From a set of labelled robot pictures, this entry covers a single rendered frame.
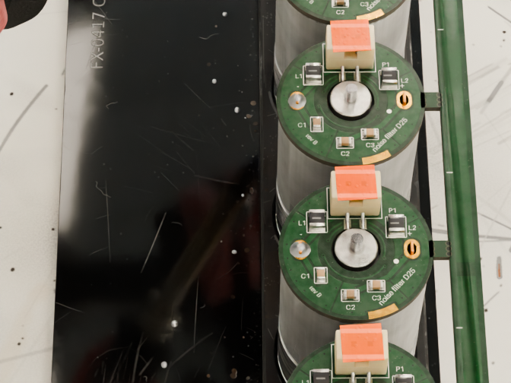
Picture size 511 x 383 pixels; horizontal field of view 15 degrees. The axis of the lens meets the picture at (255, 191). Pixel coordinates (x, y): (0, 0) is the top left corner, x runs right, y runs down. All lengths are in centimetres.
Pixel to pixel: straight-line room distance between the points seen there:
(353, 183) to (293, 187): 3
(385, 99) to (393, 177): 1
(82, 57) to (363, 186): 10
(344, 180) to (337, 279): 2
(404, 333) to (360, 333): 2
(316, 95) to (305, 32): 2
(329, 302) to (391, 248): 1
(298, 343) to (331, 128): 4
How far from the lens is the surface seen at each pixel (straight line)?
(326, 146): 32
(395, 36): 35
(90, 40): 40
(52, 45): 41
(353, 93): 32
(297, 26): 34
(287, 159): 33
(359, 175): 31
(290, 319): 32
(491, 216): 39
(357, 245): 31
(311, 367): 30
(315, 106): 33
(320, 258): 31
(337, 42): 33
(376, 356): 30
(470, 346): 31
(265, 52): 38
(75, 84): 39
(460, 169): 32
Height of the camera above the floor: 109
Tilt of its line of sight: 62 degrees down
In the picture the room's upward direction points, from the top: straight up
